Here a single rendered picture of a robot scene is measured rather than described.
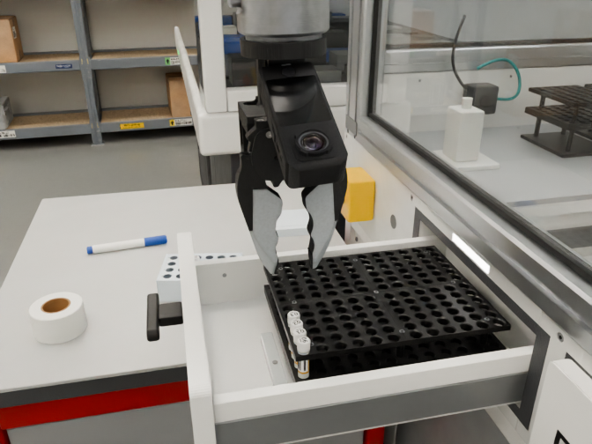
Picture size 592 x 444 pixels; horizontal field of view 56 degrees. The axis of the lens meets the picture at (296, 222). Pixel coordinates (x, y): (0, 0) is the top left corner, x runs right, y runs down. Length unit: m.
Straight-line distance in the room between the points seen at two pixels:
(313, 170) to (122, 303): 0.56
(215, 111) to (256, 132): 0.87
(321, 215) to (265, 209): 0.05
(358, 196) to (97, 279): 0.44
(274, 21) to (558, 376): 0.37
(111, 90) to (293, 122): 4.35
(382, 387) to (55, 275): 0.63
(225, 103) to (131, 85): 3.43
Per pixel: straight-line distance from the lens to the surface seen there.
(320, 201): 0.50
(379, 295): 0.62
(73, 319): 0.83
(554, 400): 0.54
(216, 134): 1.35
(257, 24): 0.45
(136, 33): 4.68
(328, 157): 0.39
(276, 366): 0.60
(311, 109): 0.43
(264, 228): 0.50
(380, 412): 0.55
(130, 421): 0.84
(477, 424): 0.75
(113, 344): 0.81
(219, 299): 0.72
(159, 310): 0.59
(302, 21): 0.45
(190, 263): 0.63
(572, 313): 0.53
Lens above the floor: 1.24
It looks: 25 degrees down
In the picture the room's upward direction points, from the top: straight up
